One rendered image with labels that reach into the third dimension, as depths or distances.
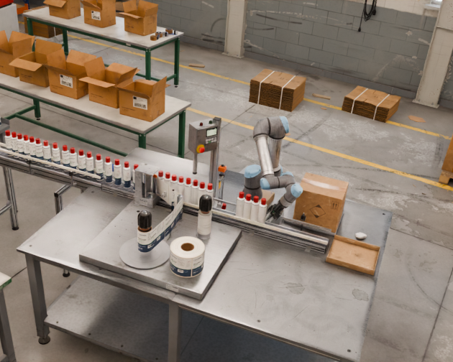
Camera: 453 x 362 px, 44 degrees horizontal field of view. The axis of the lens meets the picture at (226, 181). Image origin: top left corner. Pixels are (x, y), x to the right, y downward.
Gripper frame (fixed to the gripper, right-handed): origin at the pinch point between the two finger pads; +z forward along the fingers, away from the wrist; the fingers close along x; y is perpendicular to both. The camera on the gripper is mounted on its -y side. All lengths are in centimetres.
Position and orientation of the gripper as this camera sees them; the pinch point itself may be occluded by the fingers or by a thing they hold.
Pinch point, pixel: (267, 218)
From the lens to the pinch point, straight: 367.6
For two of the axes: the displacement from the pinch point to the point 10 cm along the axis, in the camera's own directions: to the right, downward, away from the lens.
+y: -3.6, 4.6, -8.1
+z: -5.2, 6.2, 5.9
